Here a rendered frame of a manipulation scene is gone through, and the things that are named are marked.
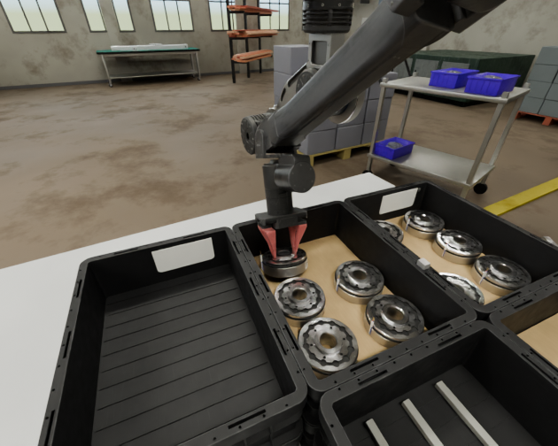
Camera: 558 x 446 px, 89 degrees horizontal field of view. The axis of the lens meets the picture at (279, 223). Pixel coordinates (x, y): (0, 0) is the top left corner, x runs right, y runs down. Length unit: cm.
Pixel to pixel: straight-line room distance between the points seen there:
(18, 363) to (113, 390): 35
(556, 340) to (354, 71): 60
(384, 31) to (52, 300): 95
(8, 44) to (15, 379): 1009
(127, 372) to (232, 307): 21
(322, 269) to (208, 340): 30
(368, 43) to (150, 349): 57
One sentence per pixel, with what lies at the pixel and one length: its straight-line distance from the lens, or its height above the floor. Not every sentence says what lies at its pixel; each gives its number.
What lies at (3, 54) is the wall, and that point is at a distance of 1071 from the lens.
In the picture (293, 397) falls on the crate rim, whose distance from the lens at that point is 41.
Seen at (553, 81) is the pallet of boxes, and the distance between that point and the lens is 643.
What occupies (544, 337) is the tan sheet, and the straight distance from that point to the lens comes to 74.
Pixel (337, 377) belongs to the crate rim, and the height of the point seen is 93.
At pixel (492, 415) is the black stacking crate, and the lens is 60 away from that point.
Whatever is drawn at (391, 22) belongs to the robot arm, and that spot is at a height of 131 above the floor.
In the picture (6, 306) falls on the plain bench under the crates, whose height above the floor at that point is 70.
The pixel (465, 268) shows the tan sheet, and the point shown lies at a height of 83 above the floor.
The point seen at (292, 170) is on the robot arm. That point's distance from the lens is 51.
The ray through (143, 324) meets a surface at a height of 83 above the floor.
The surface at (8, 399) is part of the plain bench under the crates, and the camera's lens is 85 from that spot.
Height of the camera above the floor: 130
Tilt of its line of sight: 35 degrees down
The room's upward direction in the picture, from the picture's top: straight up
